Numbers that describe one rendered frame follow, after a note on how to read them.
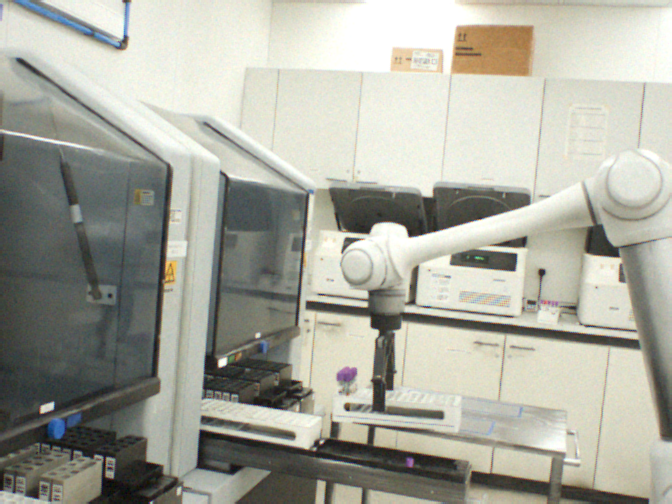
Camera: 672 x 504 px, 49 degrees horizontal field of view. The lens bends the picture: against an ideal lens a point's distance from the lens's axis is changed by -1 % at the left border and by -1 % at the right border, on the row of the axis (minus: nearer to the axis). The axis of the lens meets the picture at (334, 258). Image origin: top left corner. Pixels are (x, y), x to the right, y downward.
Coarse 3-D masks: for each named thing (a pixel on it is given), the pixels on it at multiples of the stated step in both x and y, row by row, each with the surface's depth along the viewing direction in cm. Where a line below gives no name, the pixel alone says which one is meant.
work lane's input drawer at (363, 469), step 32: (224, 448) 166; (256, 448) 164; (288, 448) 163; (320, 448) 166; (352, 448) 170; (384, 448) 168; (352, 480) 158; (384, 480) 156; (416, 480) 154; (448, 480) 153
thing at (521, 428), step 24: (480, 408) 213; (504, 408) 215; (528, 408) 218; (336, 432) 194; (408, 432) 188; (432, 432) 186; (456, 432) 185; (480, 432) 187; (504, 432) 189; (528, 432) 191; (552, 432) 193; (576, 432) 209; (552, 456) 177; (576, 456) 186; (552, 480) 178
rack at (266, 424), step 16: (208, 400) 178; (208, 416) 177; (224, 416) 168; (240, 416) 167; (256, 416) 168; (272, 416) 169; (288, 416) 171; (304, 416) 172; (224, 432) 168; (240, 432) 167; (256, 432) 174; (272, 432) 175; (288, 432) 174; (304, 432) 163; (304, 448) 163
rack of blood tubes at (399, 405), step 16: (336, 400) 174; (352, 400) 173; (368, 400) 172; (400, 400) 172; (416, 400) 171; (432, 400) 172; (448, 400) 172; (336, 416) 174; (352, 416) 173; (368, 416) 172; (384, 416) 171; (400, 416) 179; (416, 416) 179; (432, 416) 178; (448, 416) 167
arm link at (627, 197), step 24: (600, 168) 137; (624, 168) 131; (648, 168) 130; (600, 192) 135; (624, 192) 131; (648, 192) 129; (600, 216) 141; (624, 216) 133; (648, 216) 133; (624, 240) 136; (648, 240) 135; (624, 264) 139; (648, 264) 135; (648, 288) 135; (648, 312) 136; (648, 336) 136; (648, 360) 137; (648, 384) 140; (648, 456) 140
